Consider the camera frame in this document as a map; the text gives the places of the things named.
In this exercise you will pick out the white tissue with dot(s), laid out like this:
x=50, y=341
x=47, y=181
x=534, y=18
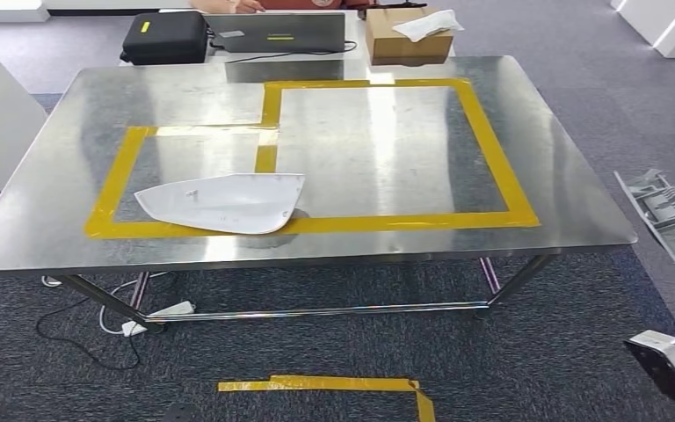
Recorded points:
x=428, y=24

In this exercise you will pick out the white power strip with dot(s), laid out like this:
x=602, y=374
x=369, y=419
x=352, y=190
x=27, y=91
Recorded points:
x=174, y=309

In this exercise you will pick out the grey laptop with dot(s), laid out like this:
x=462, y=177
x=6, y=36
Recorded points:
x=273, y=32

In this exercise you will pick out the brown cardboard box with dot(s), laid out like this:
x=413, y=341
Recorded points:
x=396, y=49

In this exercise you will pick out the person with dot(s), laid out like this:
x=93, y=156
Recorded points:
x=314, y=3

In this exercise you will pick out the person's hand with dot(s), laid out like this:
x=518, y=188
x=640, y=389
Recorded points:
x=238, y=4

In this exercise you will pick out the stainless steel workbench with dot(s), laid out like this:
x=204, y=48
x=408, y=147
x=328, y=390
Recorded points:
x=547, y=175

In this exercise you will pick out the white lit plinth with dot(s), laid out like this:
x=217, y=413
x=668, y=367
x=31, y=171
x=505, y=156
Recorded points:
x=0, y=10

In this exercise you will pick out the small black device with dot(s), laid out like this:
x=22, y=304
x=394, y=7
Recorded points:
x=396, y=6

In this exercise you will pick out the white office desk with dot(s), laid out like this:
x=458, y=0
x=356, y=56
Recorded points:
x=355, y=35

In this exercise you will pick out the yellow floor tape strip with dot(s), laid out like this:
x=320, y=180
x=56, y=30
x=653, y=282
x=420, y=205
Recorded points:
x=343, y=383

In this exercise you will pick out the black robot foot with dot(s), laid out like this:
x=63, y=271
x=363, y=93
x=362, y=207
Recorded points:
x=181, y=414

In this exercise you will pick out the white mirror cover part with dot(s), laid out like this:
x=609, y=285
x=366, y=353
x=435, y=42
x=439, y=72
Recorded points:
x=227, y=204

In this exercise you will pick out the black carrying case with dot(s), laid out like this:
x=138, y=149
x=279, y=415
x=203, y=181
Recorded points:
x=166, y=38

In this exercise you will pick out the white lit panel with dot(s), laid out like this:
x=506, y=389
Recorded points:
x=652, y=17

